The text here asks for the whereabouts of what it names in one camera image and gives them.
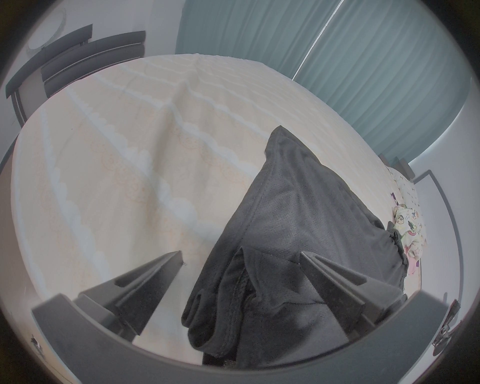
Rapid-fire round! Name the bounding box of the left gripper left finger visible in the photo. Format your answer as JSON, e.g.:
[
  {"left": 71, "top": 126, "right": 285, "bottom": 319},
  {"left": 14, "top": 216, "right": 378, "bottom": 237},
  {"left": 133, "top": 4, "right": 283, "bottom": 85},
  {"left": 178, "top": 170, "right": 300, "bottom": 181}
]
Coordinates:
[{"left": 77, "top": 250, "right": 184, "bottom": 337}]

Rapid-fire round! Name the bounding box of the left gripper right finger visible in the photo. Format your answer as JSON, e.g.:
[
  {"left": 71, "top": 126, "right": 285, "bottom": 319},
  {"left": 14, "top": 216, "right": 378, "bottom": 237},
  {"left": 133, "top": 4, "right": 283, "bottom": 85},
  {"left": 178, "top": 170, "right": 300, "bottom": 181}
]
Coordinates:
[{"left": 300, "top": 251, "right": 407, "bottom": 342}]

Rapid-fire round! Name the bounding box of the black T-shirt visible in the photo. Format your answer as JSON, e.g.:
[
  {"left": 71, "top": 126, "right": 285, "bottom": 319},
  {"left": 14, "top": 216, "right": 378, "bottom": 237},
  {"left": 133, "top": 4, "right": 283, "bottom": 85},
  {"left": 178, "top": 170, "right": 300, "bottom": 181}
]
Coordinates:
[{"left": 181, "top": 125, "right": 409, "bottom": 370}]

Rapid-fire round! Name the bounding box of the pink garment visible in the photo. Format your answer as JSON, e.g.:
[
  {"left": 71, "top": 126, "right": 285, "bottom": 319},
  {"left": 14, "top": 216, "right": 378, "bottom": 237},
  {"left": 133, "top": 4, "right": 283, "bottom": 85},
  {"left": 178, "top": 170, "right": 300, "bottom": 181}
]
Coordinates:
[{"left": 407, "top": 247, "right": 421, "bottom": 276}]

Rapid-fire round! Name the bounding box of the white printed garment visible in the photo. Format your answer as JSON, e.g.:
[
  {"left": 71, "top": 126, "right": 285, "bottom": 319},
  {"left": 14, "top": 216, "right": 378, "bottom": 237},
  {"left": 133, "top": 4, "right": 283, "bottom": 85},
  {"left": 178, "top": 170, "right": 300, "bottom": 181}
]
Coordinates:
[{"left": 392, "top": 204, "right": 423, "bottom": 248}]

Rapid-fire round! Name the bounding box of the white printed pillow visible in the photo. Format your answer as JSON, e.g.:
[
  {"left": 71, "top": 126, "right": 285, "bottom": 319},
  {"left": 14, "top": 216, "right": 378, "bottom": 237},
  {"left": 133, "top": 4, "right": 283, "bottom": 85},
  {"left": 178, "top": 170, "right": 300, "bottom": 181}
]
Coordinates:
[{"left": 386, "top": 167, "right": 427, "bottom": 259}]

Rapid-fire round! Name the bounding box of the bed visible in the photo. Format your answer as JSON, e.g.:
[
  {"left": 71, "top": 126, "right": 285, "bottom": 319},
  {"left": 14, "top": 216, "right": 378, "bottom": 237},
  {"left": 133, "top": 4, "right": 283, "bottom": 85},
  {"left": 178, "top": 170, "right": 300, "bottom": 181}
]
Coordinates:
[{"left": 10, "top": 54, "right": 462, "bottom": 372}]

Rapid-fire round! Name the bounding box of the grey bedside table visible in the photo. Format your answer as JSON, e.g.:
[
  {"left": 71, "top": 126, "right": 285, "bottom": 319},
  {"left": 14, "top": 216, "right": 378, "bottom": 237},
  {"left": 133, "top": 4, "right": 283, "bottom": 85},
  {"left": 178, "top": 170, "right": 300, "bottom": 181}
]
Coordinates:
[{"left": 379, "top": 154, "right": 415, "bottom": 179}]

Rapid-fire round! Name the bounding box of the blue-green curtain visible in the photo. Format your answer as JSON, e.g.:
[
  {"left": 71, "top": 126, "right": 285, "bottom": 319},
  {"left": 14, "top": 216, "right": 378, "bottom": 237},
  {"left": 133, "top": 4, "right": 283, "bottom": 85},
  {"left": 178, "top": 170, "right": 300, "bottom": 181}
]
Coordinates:
[
  {"left": 175, "top": 0, "right": 344, "bottom": 81},
  {"left": 292, "top": 0, "right": 471, "bottom": 162}
]

